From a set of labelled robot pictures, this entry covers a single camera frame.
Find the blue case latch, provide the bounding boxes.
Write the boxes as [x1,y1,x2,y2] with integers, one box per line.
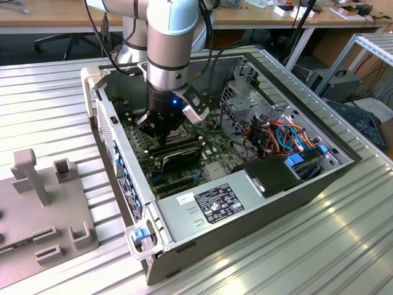
[131,227,150,245]

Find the grey parts rack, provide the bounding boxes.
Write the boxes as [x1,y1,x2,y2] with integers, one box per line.
[0,148,101,291]

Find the wooden desk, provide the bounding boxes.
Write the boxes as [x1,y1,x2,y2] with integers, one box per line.
[0,0,393,34]

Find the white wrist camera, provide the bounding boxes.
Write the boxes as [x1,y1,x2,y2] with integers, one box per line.
[171,84,211,125]

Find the silver drive cage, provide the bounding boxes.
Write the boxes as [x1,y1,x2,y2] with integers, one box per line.
[219,79,277,145]

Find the orange cable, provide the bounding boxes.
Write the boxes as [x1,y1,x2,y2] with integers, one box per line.
[267,121,316,148]

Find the open PC case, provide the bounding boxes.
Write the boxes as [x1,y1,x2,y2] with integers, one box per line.
[80,52,364,286]

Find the black fan shroud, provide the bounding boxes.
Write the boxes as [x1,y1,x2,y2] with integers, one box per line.
[230,156,303,199]

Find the grey computer box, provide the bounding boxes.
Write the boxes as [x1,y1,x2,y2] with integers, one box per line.
[306,68,363,104]

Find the black office chair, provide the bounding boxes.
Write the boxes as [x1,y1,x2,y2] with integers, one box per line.
[33,32,104,61]

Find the blue disk carrier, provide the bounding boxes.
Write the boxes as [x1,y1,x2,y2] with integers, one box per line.
[284,155,305,169]

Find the aluminium frame shelf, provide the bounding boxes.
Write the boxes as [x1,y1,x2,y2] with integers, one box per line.
[316,32,393,99]

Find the dark teal panel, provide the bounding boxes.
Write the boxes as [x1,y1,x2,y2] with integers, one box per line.
[325,100,386,151]

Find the blue cable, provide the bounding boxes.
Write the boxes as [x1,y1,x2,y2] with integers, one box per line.
[275,124,308,152]

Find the black graphics card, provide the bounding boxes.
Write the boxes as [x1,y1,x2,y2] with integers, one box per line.
[160,147,203,173]

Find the white box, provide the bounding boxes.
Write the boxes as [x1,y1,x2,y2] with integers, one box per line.
[273,4,316,19]

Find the green RAM stick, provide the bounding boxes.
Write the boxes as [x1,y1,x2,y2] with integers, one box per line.
[146,137,205,157]
[0,241,34,256]

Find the green motherboard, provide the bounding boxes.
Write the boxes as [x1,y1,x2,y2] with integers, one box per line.
[118,101,246,200]

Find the CPU socket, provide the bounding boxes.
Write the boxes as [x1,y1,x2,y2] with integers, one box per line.
[165,124,194,144]

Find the grey power supply unit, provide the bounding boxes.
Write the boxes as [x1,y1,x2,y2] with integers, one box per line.
[155,176,268,243]

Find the silver chipset heatsink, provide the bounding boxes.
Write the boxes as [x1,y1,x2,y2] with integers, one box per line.
[204,162,225,181]

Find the cardboard box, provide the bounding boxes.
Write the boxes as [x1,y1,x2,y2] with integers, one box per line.
[330,2,374,21]

